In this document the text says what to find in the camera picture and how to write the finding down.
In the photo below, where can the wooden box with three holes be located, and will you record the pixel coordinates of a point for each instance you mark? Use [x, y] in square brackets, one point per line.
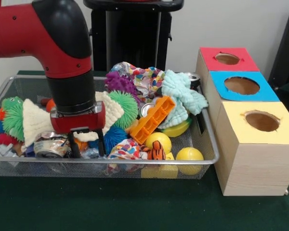
[255, 166]

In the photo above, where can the green spiky rubber ball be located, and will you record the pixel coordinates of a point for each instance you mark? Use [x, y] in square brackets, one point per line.
[126, 106]

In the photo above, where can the small orange ball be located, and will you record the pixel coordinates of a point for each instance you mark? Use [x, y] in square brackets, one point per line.
[49, 105]

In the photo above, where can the light blue knitted cloth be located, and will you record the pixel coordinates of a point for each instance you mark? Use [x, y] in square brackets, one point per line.
[180, 93]

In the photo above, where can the yellow ball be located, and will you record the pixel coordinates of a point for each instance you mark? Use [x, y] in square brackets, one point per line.
[189, 156]
[159, 140]

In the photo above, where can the orange tiger plush toy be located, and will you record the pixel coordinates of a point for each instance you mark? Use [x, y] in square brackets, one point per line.
[157, 151]

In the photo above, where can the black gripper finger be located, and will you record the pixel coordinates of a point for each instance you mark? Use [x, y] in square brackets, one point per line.
[74, 146]
[101, 143]

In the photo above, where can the crushed silver can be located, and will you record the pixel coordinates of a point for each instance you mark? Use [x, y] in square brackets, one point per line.
[50, 146]

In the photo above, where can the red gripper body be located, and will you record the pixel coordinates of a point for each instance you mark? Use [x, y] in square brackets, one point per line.
[79, 121]

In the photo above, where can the orange toy building brick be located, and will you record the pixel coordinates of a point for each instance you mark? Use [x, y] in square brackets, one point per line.
[151, 120]

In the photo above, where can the green spiky caterpillar toy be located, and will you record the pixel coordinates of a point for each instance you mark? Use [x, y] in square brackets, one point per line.
[12, 118]

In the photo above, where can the cream knitted cloth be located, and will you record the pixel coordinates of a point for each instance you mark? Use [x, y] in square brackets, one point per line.
[33, 122]

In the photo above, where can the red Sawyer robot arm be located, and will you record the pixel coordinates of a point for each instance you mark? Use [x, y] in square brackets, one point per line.
[38, 36]

